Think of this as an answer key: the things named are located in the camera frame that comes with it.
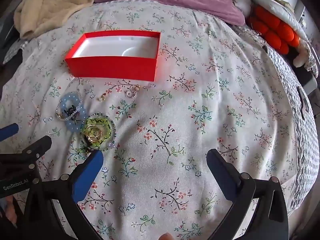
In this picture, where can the floral duvet cover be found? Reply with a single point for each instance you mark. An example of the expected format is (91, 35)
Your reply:
(200, 105)

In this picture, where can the silver pearl hoop earring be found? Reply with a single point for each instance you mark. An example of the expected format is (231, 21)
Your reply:
(131, 94)

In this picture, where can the red cardboard box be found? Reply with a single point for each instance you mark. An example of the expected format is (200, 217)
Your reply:
(110, 65)

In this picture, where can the orange plush toy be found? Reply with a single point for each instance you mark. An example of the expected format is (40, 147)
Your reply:
(275, 30)

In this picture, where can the gold rings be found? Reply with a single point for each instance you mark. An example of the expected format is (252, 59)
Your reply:
(93, 133)

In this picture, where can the black hair claw clip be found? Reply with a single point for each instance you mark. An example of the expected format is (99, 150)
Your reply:
(70, 110)

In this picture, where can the beige fleece blanket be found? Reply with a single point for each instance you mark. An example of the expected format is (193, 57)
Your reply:
(50, 5)

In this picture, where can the small gold earring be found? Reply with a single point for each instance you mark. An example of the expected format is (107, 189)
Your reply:
(137, 88)
(102, 96)

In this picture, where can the grey checked quilt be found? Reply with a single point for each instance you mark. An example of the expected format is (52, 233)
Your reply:
(295, 130)

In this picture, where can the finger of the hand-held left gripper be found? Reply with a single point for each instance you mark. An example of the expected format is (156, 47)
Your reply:
(37, 145)
(8, 130)

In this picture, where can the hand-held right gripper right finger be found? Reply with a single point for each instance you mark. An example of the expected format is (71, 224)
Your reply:
(220, 172)

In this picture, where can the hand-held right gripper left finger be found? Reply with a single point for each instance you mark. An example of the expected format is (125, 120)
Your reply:
(87, 175)

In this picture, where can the person's right hand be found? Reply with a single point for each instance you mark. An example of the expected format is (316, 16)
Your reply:
(165, 237)

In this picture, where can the white plush toy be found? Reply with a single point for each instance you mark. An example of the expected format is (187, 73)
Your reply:
(300, 57)

